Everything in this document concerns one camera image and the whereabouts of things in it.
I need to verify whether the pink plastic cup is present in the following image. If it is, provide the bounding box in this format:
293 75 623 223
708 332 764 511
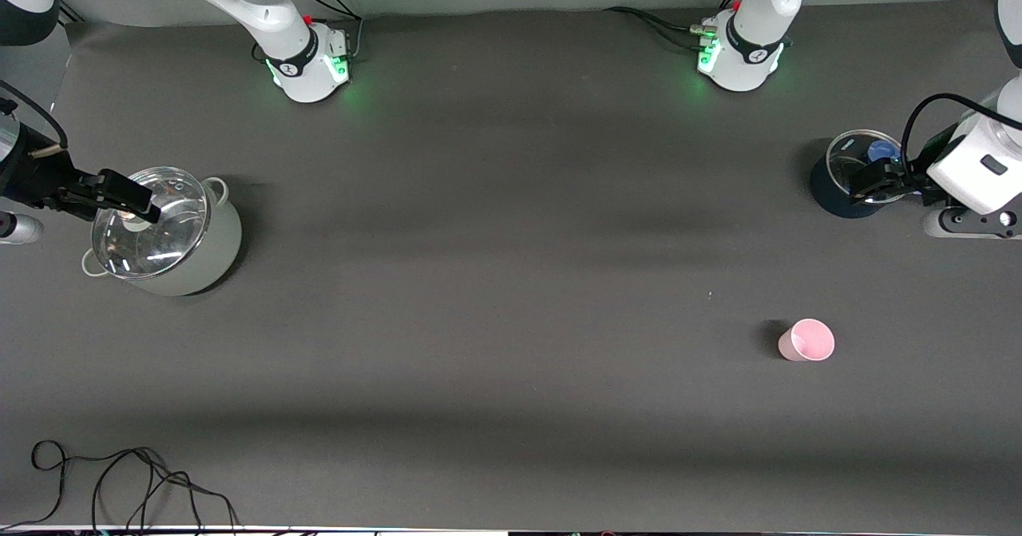
778 318 836 363

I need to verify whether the dark grey table mat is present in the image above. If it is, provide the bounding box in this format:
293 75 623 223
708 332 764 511
0 0 1022 530

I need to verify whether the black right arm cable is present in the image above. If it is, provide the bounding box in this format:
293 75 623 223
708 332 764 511
0 81 69 153

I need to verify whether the glass pot lid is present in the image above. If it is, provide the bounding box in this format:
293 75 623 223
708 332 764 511
91 167 210 280

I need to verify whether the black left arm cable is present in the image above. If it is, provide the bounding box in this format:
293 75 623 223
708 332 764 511
902 93 1011 176

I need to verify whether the pale green cooking pot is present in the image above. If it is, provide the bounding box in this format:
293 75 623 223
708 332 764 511
80 167 243 297

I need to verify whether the thin black tangled cable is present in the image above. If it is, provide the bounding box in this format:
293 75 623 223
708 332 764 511
0 440 240 530

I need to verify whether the glass saucepan lid blue knob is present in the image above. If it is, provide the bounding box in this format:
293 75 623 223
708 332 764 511
826 129 913 204

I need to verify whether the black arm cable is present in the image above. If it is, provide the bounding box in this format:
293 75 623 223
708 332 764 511
0 81 69 153
902 93 1011 176

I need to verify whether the dark blue saucepan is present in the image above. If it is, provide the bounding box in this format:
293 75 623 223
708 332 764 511
810 129 915 219

